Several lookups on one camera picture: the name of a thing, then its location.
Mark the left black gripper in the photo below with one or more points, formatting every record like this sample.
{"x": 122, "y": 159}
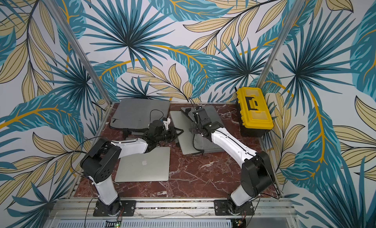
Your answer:
{"x": 174, "y": 132}

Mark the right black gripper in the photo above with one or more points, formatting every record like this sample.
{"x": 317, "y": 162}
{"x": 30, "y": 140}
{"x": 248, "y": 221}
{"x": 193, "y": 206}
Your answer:
{"x": 194, "y": 116}

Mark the grey laptop bag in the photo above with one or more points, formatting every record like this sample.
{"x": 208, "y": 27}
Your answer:
{"x": 134, "y": 115}
{"x": 205, "y": 144}

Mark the silver laptop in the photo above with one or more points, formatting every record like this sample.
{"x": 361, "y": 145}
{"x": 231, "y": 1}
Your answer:
{"x": 149, "y": 167}
{"x": 185, "y": 139}

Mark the yellow black toolbox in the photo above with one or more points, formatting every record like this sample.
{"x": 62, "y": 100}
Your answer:
{"x": 255, "y": 118}

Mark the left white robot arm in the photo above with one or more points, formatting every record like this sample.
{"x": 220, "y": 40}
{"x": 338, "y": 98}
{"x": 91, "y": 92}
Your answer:
{"x": 99, "y": 163}

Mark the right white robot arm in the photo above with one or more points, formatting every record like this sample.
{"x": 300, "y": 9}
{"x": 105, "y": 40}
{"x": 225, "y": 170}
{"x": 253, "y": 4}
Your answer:
{"x": 256, "y": 169}

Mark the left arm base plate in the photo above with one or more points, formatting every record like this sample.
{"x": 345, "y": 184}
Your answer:
{"x": 117, "y": 208}

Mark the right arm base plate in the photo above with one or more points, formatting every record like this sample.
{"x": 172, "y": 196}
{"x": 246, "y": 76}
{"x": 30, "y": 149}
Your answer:
{"x": 228, "y": 207}

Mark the front aluminium rail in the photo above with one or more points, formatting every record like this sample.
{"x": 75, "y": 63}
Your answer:
{"x": 147, "y": 208}

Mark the right aluminium frame post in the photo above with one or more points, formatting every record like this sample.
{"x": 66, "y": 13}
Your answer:
{"x": 275, "y": 38}

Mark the aluminium frame post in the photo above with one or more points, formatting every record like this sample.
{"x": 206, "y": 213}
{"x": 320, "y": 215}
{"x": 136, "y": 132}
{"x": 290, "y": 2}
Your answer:
{"x": 52, "y": 6}
{"x": 275, "y": 38}

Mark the left aluminium frame post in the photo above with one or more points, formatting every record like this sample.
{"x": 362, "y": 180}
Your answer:
{"x": 52, "y": 6}

